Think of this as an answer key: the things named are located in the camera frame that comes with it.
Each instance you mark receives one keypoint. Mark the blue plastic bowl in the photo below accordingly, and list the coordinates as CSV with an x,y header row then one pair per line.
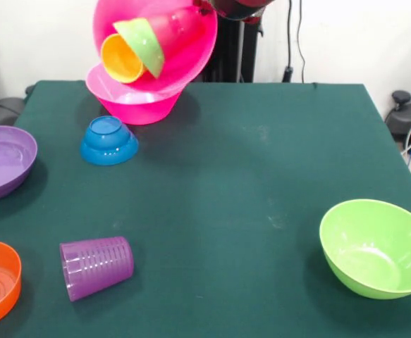
x,y
108,144

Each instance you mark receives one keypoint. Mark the purple plastic bowl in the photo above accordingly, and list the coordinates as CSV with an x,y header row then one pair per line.
x,y
0,162

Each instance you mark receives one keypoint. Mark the grey pedestal foot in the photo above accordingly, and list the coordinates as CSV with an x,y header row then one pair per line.
x,y
0,109
399,123

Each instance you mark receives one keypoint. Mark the large lime green bowl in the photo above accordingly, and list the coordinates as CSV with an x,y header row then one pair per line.
x,y
374,246

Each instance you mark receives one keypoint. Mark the purple plastic cup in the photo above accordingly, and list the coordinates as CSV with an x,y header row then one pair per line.
x,y
96,267

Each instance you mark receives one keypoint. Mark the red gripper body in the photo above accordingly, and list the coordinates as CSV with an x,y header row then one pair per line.
x,y
201,7

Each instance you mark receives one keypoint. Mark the small lime green bowl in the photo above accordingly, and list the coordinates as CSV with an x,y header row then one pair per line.
x,y
145,42

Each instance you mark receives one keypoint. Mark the yellow plastic cup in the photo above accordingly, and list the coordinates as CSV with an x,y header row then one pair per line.
x,y
120,60

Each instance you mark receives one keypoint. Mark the pink red plastic cup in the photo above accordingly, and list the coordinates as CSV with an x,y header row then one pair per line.
x,y
180,31

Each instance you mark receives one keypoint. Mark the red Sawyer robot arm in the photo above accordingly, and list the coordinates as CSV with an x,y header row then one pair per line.
x,y
237,7

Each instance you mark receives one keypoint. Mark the magenta plastic bowl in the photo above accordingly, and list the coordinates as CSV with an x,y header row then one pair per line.
x,y
138,111
194,63

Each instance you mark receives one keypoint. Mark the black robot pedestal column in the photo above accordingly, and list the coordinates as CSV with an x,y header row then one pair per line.
x,y
230,53

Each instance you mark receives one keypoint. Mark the dark green tablecloth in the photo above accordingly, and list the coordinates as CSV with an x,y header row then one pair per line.
x,y
226,176

